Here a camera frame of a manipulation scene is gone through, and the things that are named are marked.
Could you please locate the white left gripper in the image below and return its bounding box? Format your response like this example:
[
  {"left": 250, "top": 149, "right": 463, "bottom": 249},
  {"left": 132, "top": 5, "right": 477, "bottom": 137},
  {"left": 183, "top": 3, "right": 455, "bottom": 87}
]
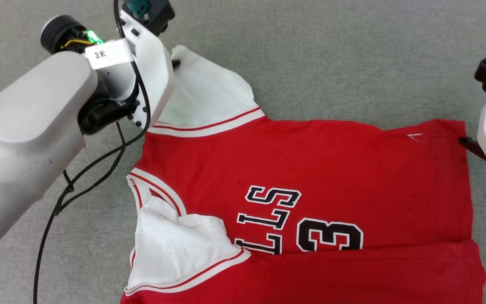
[{"left": 40, "top": 11, "right": 181, "bottom": 130}]

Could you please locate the red and white basketball jersey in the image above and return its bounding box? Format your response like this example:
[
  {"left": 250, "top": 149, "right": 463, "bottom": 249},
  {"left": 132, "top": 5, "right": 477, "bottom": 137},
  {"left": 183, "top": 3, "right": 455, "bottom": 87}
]
[{"left": 120, "top": 44, "right": 486, "bottom": 304}]

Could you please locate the grey fabric sofa cushion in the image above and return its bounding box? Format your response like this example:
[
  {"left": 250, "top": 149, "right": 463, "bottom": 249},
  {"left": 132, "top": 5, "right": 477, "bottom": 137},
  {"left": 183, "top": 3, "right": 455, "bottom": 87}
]
[{"left": 0, "top": 0, "right": 486, "bottom": 304}]

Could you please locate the teal cable plug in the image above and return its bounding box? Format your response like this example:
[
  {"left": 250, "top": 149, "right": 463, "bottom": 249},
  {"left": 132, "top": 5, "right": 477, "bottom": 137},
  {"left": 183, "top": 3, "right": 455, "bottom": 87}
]
[{"left": 124, "top": 0, "right": 150, "bottom": 18}]

